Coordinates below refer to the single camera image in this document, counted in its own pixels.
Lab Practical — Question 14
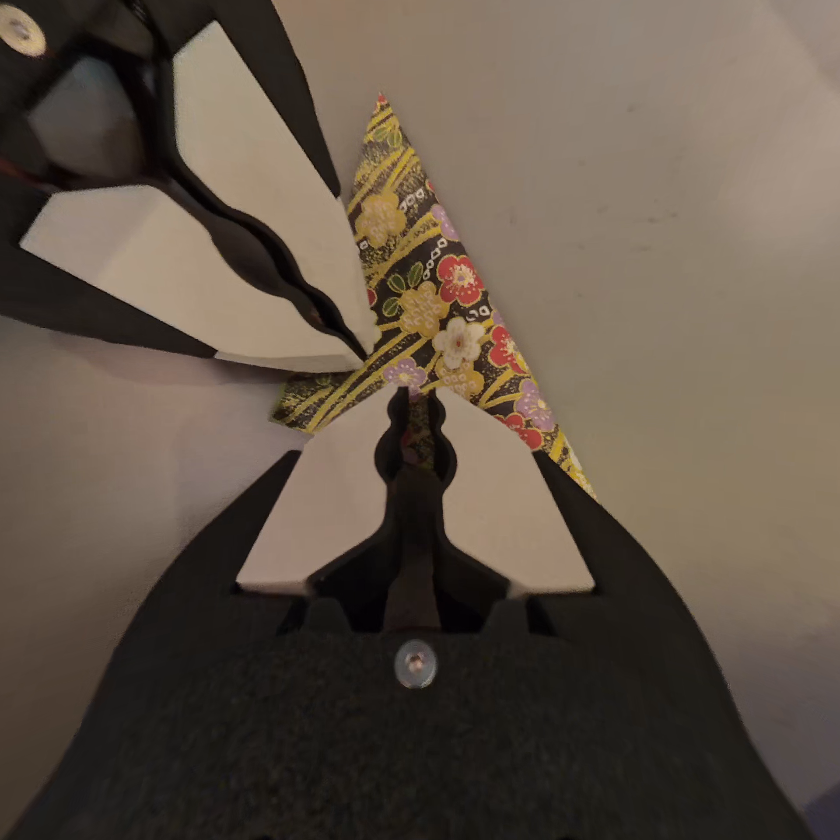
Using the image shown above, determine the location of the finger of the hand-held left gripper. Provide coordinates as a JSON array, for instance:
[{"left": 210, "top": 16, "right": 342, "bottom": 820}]
[
  {"left": 171, "top": 20, "right": 382, "bottom": 358},
  {"left": 20, "top": 189, "right": 368, "bottom": 373}
]

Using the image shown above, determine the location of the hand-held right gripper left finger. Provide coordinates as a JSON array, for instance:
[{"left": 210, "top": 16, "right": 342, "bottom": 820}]
[{"left": 236, "top": 387, "right": 404, "bottom": 632}]

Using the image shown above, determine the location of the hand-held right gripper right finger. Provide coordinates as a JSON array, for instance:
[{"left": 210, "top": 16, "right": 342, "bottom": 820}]
[{"left": 432, "top": 387, "right": 597, "bottom": 633}]

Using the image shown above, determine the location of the green floral origami paper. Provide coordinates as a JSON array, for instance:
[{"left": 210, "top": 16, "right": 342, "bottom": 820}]
[{"left": 270, "top": 92, "right": 598, "bottom": 503}]

